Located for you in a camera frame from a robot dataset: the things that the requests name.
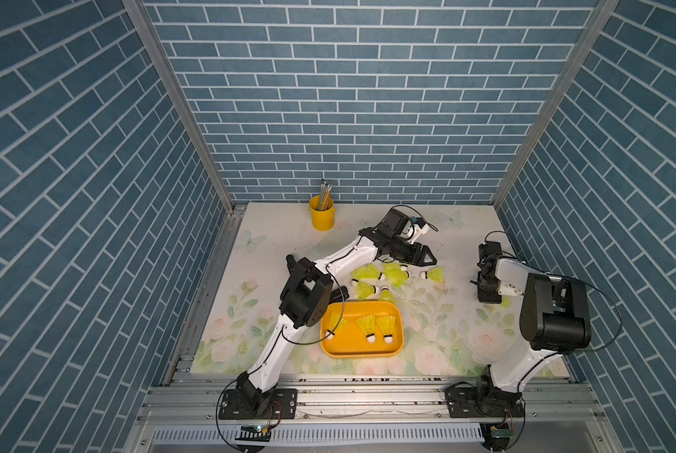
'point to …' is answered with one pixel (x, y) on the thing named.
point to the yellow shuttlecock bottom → (367, 323)
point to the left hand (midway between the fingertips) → (435, 263)
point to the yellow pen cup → (322, 220)
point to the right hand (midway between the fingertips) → (485, 289)
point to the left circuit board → (256, 433)
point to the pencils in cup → (325, 194)
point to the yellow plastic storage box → (351, 343)
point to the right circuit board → (502, 433)
